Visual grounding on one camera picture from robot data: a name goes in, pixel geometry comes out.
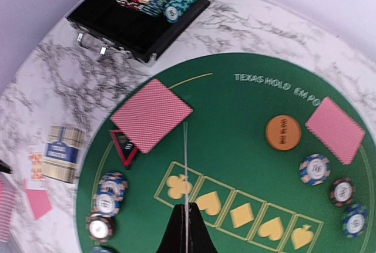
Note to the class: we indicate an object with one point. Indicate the white blue chips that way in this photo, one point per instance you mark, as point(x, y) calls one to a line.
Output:
point(110, 193)

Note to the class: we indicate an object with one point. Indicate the orange dealer button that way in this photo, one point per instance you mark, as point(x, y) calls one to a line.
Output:
point(283, 133)

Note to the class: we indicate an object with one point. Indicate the round green poker mat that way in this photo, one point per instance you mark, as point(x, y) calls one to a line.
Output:
point(251, 195)

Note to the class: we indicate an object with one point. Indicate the three of hearts card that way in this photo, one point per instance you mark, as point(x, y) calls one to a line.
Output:
point(186, 196)

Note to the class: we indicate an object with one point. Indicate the red striped card deck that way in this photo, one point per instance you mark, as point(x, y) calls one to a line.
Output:
point(7, 206)

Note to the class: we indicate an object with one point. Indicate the face-up hearts card off mat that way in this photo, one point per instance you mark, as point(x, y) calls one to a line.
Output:
point(36, 157)

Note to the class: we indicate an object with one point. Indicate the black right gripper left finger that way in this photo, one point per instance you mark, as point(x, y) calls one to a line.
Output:
point(174, 237)

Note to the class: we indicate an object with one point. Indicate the red card off mat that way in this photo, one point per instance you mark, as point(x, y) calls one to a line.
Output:
point(39, 202)

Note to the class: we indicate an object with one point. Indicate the teal chip top mat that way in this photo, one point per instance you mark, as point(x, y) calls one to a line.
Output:
point(355, 220)

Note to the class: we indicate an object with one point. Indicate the teal chips mat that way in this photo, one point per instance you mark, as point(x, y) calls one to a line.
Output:
point(101, 249)

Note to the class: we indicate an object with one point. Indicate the red dice in case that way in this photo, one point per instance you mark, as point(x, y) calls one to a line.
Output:
point(130, 4)

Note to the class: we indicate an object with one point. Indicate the red triangle marker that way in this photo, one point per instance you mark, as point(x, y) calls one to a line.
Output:
point(126, 149)

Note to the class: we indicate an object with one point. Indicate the red card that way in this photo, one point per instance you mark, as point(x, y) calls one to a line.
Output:
point(336, 130)
point(150, 114)

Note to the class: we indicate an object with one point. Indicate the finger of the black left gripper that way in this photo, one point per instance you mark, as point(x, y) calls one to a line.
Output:
point(5, 168)

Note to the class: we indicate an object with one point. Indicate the small chip top mat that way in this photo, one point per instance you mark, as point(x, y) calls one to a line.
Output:
point(341, 192)

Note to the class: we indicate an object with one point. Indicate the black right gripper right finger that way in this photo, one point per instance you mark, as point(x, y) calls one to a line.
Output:
point(198, 236)

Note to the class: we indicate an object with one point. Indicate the blue gold card box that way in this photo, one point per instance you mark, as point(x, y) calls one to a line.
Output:
point(61, 154)

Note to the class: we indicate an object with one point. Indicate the teal chips in case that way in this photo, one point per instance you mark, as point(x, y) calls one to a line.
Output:
point(172, 10)

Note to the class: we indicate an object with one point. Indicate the black poker chip case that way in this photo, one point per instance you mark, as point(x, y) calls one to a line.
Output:
point(144, 36)

